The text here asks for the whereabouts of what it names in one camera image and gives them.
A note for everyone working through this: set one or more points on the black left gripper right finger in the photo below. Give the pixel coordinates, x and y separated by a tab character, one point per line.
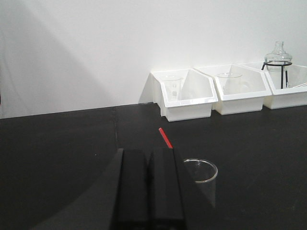
165	206

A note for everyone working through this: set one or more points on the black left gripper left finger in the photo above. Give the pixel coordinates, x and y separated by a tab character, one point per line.
133	194

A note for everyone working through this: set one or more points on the red plastic spoon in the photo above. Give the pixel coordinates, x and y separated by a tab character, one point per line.
165	138

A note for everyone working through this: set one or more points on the clear glass beaker on table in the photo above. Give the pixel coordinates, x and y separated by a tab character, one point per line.
203	173

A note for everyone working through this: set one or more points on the left white storage bin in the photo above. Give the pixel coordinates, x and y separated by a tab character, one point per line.
198	95

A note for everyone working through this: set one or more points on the white storage bin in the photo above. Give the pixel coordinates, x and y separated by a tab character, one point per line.
198	95
293	95
242	102

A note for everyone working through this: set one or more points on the glass beaker in left bin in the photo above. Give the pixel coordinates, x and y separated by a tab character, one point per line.
173	87

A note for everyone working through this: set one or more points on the glass beaker in bin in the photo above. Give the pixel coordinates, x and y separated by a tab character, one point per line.
232	83
173	87

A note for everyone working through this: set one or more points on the glass beaker in middle bin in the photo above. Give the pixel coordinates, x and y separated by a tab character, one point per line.
232	83

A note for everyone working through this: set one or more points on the middle white storage bin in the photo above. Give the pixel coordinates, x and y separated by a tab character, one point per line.
242	102

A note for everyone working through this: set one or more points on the right white storage bin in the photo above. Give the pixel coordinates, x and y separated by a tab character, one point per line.
293	95

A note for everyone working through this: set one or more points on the round glass flask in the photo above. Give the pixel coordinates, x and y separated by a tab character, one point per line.
277	58

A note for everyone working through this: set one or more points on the black wire tripod stand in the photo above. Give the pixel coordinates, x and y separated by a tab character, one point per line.
280	72

